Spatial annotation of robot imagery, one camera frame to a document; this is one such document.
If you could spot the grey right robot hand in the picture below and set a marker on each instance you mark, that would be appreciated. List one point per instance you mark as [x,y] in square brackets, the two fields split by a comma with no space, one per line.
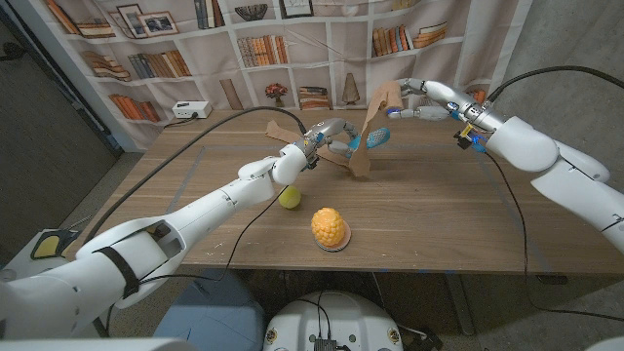
[448,100]

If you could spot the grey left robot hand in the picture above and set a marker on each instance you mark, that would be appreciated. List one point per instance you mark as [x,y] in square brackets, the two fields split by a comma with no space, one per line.
[329,131]

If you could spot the beige nylon stocking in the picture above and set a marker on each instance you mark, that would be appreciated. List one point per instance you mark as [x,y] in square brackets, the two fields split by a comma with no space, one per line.
[373,127]

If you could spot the blue plastic brush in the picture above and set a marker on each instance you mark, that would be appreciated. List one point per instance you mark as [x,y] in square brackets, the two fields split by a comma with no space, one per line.
[375,138]

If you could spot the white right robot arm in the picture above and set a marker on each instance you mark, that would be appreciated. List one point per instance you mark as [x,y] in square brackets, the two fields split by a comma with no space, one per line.
[560,166]

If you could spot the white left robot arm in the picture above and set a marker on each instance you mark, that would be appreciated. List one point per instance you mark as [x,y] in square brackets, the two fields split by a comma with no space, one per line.
[146,244]

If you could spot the yellow tennis ball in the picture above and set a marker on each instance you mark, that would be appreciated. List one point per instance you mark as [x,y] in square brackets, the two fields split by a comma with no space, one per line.
[291,199]

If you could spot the yellow toy pineapple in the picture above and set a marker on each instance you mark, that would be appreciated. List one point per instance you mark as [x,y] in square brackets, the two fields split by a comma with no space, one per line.
[327,226]

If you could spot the printed bookshelf backdrop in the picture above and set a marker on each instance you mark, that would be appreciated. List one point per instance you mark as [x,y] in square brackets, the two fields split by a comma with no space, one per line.
[341,53]

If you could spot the white power strip box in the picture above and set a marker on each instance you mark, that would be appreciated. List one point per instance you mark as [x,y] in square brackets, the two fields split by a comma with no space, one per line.
[191,109]

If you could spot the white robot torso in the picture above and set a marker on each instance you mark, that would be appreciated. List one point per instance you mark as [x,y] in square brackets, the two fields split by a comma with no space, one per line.
[336,317]

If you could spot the grey table leg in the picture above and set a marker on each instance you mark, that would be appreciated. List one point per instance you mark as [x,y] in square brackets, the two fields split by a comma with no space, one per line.
[459,302]

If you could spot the black floor adapter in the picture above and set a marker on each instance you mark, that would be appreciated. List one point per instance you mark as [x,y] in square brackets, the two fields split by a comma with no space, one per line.
[424,341]

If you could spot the yellow and black pad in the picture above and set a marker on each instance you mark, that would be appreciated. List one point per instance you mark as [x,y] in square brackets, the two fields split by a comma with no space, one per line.
[49,245]

